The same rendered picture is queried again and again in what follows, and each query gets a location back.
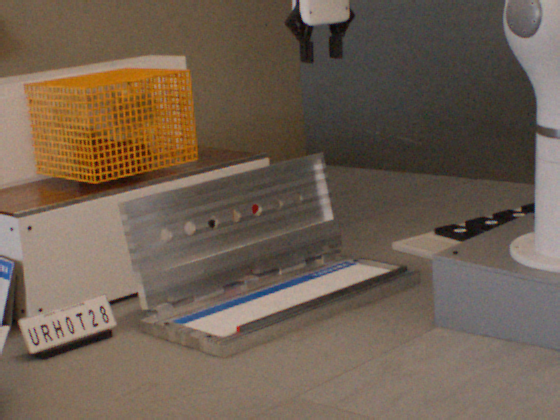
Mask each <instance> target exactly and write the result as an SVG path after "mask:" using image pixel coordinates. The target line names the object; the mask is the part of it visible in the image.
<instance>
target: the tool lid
mask: <svg viewBox="0 0 560 420"><path fill-rule="evenodd" d="M295 193H298V195H299V197H300V200H299V203H298V204H296V203H295V201H294V199H293V197H294V194H295ZM275 198H277V199H278V200H279V202H280V207H279V208H278V209H275V208H274V205H273V201H274V199H275ZM254 204H256V205H257V206H258V207H259V214H258V215H257V216H255V215H254V214H253V213H252V210H251V208H252V206H253V205H254ZM118 207H119V210H120V215H121V219H122V223H123V227H124V231H125V239H126V243H127V247H128V251H129V255H130V259H131V263H132V267H133V271H134V276H135V279H136V283H137V291H138V296H139V299H140V303H141V308H142V310H150V309H153V308H156V307H158V306H157V302H156V300H159V299H164V298H167V299H168V301H176V300H179V299H184V298H187V297H191V298H194V302H193V303H197V302H200V301H203V300H205V299H211V298H214V297H217V296H219V295H222V294H223V293H224V289H223V285H226V284H228V283H231V282H234V281H237V280H240V279H242V278H245V276H244V272H247V271H250V270H252V271H253V274H259V273H263V272H265V271H268V270H271V269H274V268H275V269H279V270H280V273H279V274H277V275H279V276H280V275H283V274H286V273H288V272H291V271H294V270H297V269H299V268H302V267H305V266H306V262H305V258H307V257H309V256H312V255H315V254H321V253H322V248H321V247H323V246H326V245H329V248H330V249H333V248H338V247H341V246H343V243H342V239H341V234H340V230H339V226H338V221H337V217H336V213H335V208H334V204H333V196H332V191H331V186H330V183H329V178H328V174H327V170H326V165H325V161H324V157H323V152H321V153H316V154H312V155H309V156H305V157H301V158H298V159H294V160H290V161H286V162H279V163H275V164H272V165H268V166H264V167H261V168H257V169H253V170H250V171H246V172H242V173H239V174H231V175H228V176H224V177H220V178H216V179H213V180H209V181H205V182H202V183H198V184H194V185H187V186H183V187H180V188H176V189H172V190H169V191H165V192H161V193H158V194H154V195H150V196H147V197H139V198H136V199H132V200H128V201H125V202H121V203H118ZM233 209H234V210H236V211H237V213H238V220H236V221H235V222H234V221H233V220H231V219H230V212H231V211H232V210H233ZM210 216H213V217H214V218H215V220H216V226H215V227H214V228H213V229H212V228H210V227H209V225H208V218H209V217H210ZM187 222H190V223H191V224H192V225H193V232H192V234H190V235H189V234H187V233H186V231H185V229H184V227H185V224H186V223H187ZM163 229H166V230H168V231H169V233H170V238H169V240H168V241H167V242H164V241H163V240H162V239H161V235H160V234H161V231H162V230H163Z"/></svg>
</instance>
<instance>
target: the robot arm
mask: <svg viewBox="0 0 560 420"><path fill-rule="evenodd" d="M354 17H355V13H354V12H353V11H352V10H351V9H350V8H349V0H293V10H292V12H291V13H290V15H289V16H288V17H287V18H286V21H285V25H286V27H288V28H289V29H290V30H291V32H292V33H293V34H294V35H295V37H296V38H297V40H299V49H300V60H301V62H305V63H313V62H314V57H313V42H312V41H309V40H310V37H311V33H312V30H313V27H314V26H321V25H328V26H329V28H330V31H331V33H332V36H331V37H329V53H330V58H332V59H339V60H340V59H343V37H344V35H345V31H346V29H347V28H348V27H349V24H350V23H351V22H352V20H353V19H354ZM297 24H298V25H299V27H298V25H297ZM503 26H504V32H505V35H506V38H507V41H508V42H509V45H510V47H511V49H512V50H513V53H514V55H515V56H516V58H517V59H518V61H519V62H520V63H521V65H522V66H523V68H524V71H525V72H526V74H527V75H528V77H529V79H530V81H531V83H532V85H533V86H534V89H535V97H536V190H535V232H532V233H528V234H525V235H523V236H520V237H518V238H516V239H515V240H514V241H513V242H512V243H511V245H510V253H511V255H512V257H513V258H514V260H516V261H517V262H519V263H521V264H525V265H527V266H530V267H533V268H536V269H539V270H544V271H548V272H555V273H560V0H506V3H505V8H504V14H503ZM305 29H306V31H305Z"/></svg>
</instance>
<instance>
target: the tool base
mask: <svg viewBox="0 0 560 420"><path fill-rule="evenodd" d="M339 253H341V250H340V249H337V250H334V251H330V250H324V251H322V253H321V254H315V257H312V258H309V259H307V260H305V262H306V264H308V265H306V266H305V267H302V268H299V269H297V270H294V271H291V272H288V273H286V274H283V275H280V276H279V275H276V274H279V273H280V270H279V269H275V270H273V271H270V272H267V273H264V274H262V275H259V276H253V275H249V276H246V277H245V278H242V279H240V280H238V282H237V283H234V284H231V285H228V286H226V287H223V289H224V291H225V292H224V293H223V294H222V295H219V296H217V297H214V298H211V299H205V300H203V301H200V302H197V303H193V302H194V298H190V299H184V300H182V301H179V302H176V303H172V304H169V303H165V302H164V303H161V304H159V305H157V306H158V307H156V308H153V309H150V311H148V312H147V316H148V318H145V319H142V320H140V327H141V332H146V333H149V334H151V335H154V336H158V337H160V338H163V339H166V340H169V341H171V342H174V343H177V344H183V345H186V346H189V347H192V348H194V349H197V350H200V351H203V352H206V353H208V354H211V355H217V356H220V357H223V358H225V357H228V356H232V355H235V354H237V353H240V352H241V351H244V350H247V349H249V348H252V347H253V346H256V345H261V344H263V343H265V342H268V341H271V340H273V339H275V338H278V337H280V336H283V335H285V334H290V333H292V332H295V331H297V330H299V329H302V328H304V327H307V326H309V325H311V324H314V323H316V322H321V321H323V320H326V319H328V318H331V317H333V316H335V315H338V314H340V313H343V312H345V311H350V310H353V309H355V308H357V307H359V306H362V305H365V304H367V303H369V302H371V301H374V300H377V299H381V298H383V297H386V296H389V295H390V294H393V293H396V292H398V291H401V290H402V289H405V288H410V287H413V286H414V285H417V284H419V283H420V281H419V271H417V270H413V269H411V270H407V271H406V272H403V273H402V274H399V275H396V276H393V277H389V278H386V279H384V280H381V281H379V282H376V283H374V284H371V285H368V286H367V287H364V288H358V289H356V290H354V291H351V292H349V293H346V294H344V295H341V296H339V297H336V298H333V299H331V300H326V301H323V302H321V303H319V304H316V305H313V306H311V307H309V308H306V309H304V310H301V311H296V312H294V313H291V314H288V315H286V316H284V317H281V318H278V319H276V320H274V321H271V322H266V323H263V324H261V325H259V326H256V327H253V328H252V329H249V330H246V331H243V332H241V333H239V332H235V333H230V334H228V335H225V336H223V337H219V336H216V335H213V334H210V333H204V332H201V331H197V330H194V329H192V328H189V327H185V326H183V325H180V324H176V323H173V322H171V321H173V320H176V319H179V318H182V317H183V316H186V315H189V314H192V313H194V312H197V311H203V310H205V309H208V308H211V307H214V306H217V305H218V304H221V303H224V302H227V301H229V300H235V299H238V298H240V297H243V296H246V295H249V294H251V293H253V292H256V291H259V290H262V289H264V288H270V287H273V286H275V285H278V284H281V283H284V282H286V281H288V280H291V279H294V278H297V277H302V276H305V275H308V274H310V273H313V272H316V271H319V270H321V269H323V268H326V267H329V266H334V265H337V264H340V263H343V262H352V263H356V264H359V261H358V260H357V261H353V260H354V259H352V257H348V256H347V257H340V256H335V255H334V254H339ZM314 261H316V262H314ZM311 262H313V263H311ZM309 263H310V264H309ZM274 275H275V276H274ZM271 276H272V277H271ZM265 277H266V278H265ZM260 279H261V280H260ZM238 287H239V288H238ZM232 288H233V289H232ZM229 289H230V290H229ZM227 290H228V291H227ZM191 302H192V303H191ZM188 303H189V304H188ZM185 304H186V305H185ZM182 305H183V306H182ZM180 306H181V307H180ZM177 307H178V308H177ZM174 308H175V309H174ZM149 316H150V317H149ZM165 322H169V324H164V323H165ZM207 335H212V336H211V337H206V336H207Z"/></svg>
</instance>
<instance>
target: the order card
mask: <svg viewBox="0 0 560 420"><path fill-rule="evenodd" d="M18 323H19V326H20V329H21V331H22V334H23V336H24V339H25V341H26V344H27V347H28V349H29V353H30V354H32V353H35V352H40V351H43V350H46V349H49V348H51V347H54V346H57V345H60V344H62V343H65V342H71V341H73V340H76V339H79V338H82V337H84V336H87V335H90V334H93V333H95V332H98V331H104V330H106V329H109V328H112V327H115V326H116V321H115V317H114V314H113V311H112V309H111V307H110V304H109V301H108V299H107V297H106V295H105V294H103V295H99V296H96V297H93V298H87V299H84V300H82V301H79V302H75V303H72V304H70V305H67V306H63V307H60V308H55V309H51V310H49V311H46V312H43V313H40V314H37V315H34V316H31V317H28V318H25V319H19V320H18Z"/></svg>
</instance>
